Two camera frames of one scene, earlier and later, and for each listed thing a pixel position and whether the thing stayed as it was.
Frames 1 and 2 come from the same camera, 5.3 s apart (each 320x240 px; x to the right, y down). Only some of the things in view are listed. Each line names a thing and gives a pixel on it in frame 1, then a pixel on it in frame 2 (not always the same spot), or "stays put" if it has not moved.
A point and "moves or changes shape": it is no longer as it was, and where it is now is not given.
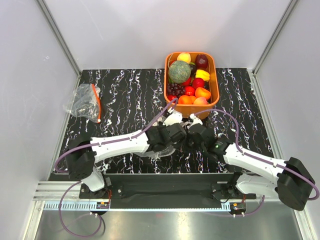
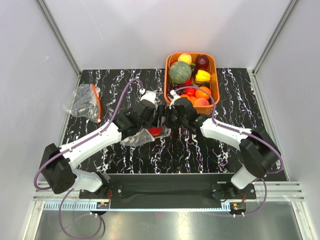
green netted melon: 179,71 stays put
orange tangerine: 185,99 stays put
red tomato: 190,91 stays put
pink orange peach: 200,100 stays put
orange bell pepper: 200,92 stays put
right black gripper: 187,136 -> 165,111
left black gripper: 161,126 -> 151,119
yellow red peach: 184,56 stays put
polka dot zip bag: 162,152 moves or changes shape
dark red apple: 201,61 stays put
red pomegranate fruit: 198,82 moves or changes shape
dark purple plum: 193,69 stays put
